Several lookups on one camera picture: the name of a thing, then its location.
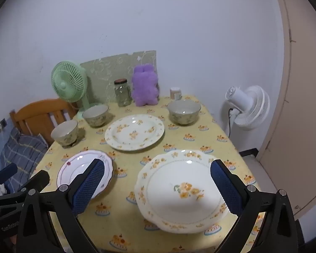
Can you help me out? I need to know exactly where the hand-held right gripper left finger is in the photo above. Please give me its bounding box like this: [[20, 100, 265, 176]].
[[16, 159, 106, 253]]

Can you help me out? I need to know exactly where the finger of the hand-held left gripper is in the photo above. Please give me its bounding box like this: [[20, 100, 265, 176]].
[[0, 163, 18, 187], [16, 170, 50, 197]]

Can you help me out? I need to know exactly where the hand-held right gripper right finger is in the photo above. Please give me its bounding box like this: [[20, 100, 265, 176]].
[[210, 159, 299, 253]]

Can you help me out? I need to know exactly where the white plate with red pattern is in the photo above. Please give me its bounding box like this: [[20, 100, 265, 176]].
[[56, 150, 114, 199]]

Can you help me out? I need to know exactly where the large scalloped orange flower plate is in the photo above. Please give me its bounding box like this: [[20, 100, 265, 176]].
[[134, 149, 244, 234]]

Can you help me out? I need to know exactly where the small floral bowl white inside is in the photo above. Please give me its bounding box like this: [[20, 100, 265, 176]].
[[82, 104, 110, 127], [51, 120, 79, 148]]

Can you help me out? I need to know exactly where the medium plate with orange flowers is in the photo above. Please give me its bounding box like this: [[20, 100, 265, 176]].
[[104, 114, 165, 151]]

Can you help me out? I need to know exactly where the large floral bowl dark rim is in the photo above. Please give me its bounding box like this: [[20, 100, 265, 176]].
[[167, 100, 201, 125]]

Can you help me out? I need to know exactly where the blue plaid blanket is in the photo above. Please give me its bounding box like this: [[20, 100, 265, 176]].
[[0, 128, 49, 190]]

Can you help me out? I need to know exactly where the yellow printed tablecloth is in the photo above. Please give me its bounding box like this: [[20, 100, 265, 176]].
[[29, 95, 266, 253]]

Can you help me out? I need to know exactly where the wooden chair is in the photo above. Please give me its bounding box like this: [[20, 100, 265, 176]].
[[10, 99, 77, 145]]

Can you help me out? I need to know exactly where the white standing fan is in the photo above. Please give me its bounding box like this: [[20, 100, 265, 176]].
[[221, 85, 270, 137]]

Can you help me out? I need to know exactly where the glass jar with dark lid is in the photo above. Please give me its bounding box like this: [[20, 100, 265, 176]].
[[114, 78, 132, 107]]

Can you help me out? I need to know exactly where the green desk fan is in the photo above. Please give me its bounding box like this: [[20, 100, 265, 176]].
[[51, 61, 110, 120]]

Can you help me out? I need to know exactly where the clear toothpick container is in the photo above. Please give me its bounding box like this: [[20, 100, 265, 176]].
[[170, 87, 182, 101]]

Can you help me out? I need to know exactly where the beige door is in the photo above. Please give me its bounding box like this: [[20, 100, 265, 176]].
[[257, 0, 316, 217]]

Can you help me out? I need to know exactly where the purple plush toy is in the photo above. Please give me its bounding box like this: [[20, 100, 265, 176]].
[[132, 64, 159, 106]]

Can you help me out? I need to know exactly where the green patterned board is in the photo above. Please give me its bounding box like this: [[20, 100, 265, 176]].
[[80, 50, 157, 104]]

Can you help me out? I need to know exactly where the black fan cable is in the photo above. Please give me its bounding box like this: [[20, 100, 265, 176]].
[[227, 108, 235, 137]]

